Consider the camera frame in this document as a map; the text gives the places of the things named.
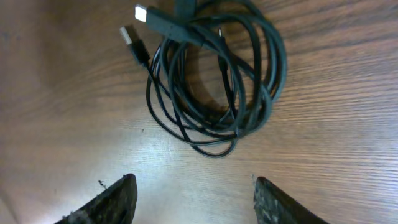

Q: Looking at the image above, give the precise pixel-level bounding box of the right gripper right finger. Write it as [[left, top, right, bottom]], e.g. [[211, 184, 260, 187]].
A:
[[254, 177, 328, 224]]

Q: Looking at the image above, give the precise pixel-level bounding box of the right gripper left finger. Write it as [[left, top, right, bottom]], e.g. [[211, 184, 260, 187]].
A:
[[55, 174, 138, 224]]

